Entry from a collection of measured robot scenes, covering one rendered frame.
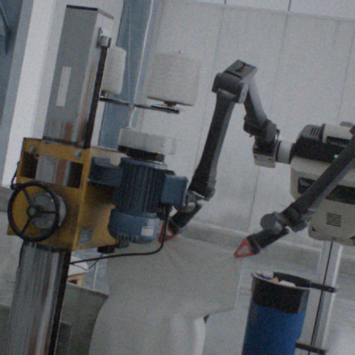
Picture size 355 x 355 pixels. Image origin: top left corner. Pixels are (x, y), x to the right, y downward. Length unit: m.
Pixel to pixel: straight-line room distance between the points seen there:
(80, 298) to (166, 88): 1.13
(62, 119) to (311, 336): 1.41
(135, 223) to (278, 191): 8.50
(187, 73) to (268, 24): 8.64
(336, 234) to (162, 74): 1.04
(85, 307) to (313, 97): 7.91
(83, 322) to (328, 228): 1.08
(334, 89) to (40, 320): 8.65
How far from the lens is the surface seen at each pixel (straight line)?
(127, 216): 2.14
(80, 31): 2.21
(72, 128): 2.17
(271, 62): 10.77
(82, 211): 2.18
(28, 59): 9.16
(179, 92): 2.27
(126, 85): 11.19
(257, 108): 2.55
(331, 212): 2.82
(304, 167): 2.75
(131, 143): 2.13
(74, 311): 3.07
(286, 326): 4.63
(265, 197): 10.63
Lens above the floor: 1.41
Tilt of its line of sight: 3 degrees down
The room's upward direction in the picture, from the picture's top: 10 degrees clockwise
